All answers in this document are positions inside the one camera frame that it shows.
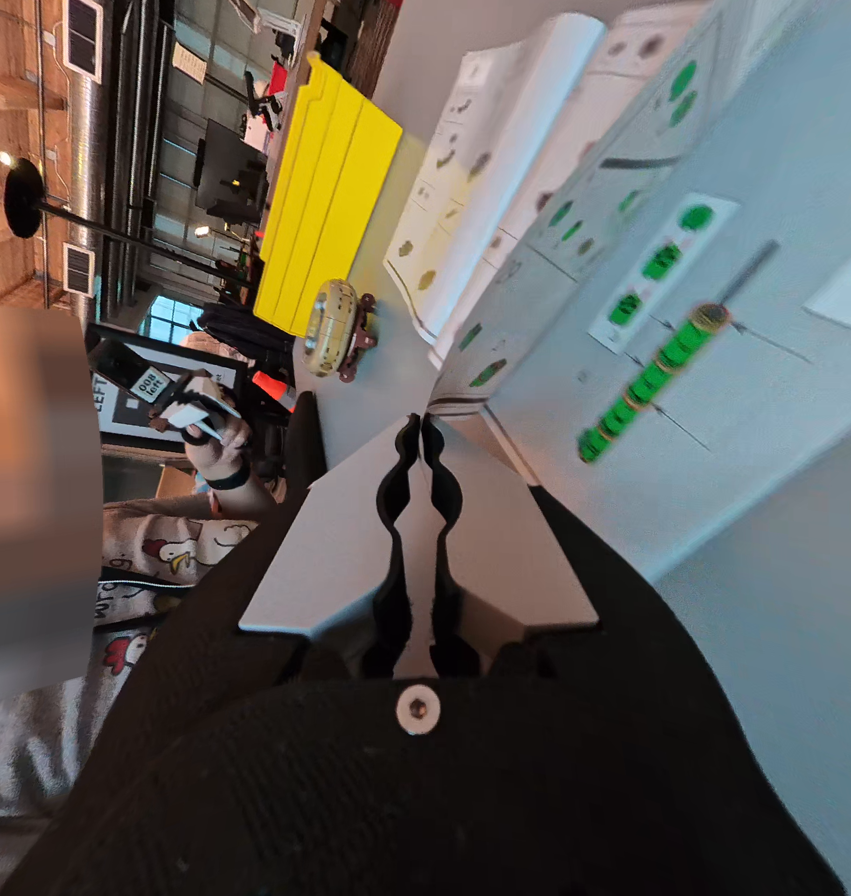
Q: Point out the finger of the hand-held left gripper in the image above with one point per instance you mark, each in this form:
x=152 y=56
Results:
x=196 y=422
x=214 y=397

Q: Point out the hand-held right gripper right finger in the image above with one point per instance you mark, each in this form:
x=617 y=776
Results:
x=516 y=560

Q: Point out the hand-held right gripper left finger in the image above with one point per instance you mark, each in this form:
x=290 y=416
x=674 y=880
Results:
x=327 y=560

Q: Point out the brick set instruction booklet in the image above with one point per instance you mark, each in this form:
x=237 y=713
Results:
x=677 y=350

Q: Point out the person's left forearm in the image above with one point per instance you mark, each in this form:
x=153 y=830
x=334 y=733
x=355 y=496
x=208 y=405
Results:
x=247 y=500

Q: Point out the grey desk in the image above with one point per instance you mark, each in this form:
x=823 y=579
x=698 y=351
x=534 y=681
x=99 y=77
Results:
x=782 y=630

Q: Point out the person's left hand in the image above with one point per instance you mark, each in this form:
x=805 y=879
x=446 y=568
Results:
x=222 y=455

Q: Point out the black framed printed sign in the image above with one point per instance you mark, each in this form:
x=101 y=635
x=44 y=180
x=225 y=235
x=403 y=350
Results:
x=114 y=420

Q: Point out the orange cone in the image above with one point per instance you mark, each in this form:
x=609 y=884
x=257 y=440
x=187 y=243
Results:
x=275 y=388

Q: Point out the black wristband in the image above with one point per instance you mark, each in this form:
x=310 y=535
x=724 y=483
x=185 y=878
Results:
x=229 y=479

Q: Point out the beige round brick pot model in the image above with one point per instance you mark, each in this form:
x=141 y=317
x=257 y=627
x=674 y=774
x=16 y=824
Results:
x=331 y=329

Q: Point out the person's chicken print sweatshirt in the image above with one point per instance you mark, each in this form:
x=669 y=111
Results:
x=159 y=553

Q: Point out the yellow plastic bin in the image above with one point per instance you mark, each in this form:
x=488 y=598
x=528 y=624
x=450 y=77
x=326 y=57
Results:
x=320 y=196

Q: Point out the black monitor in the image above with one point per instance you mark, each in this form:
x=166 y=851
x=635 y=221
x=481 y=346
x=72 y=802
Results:
x=229 y=168

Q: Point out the black round-base stand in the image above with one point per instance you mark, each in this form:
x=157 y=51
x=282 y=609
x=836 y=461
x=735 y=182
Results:
x=23 y=196

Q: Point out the silver ventilation duct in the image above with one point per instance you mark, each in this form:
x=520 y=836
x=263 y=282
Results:
x=86 y=175

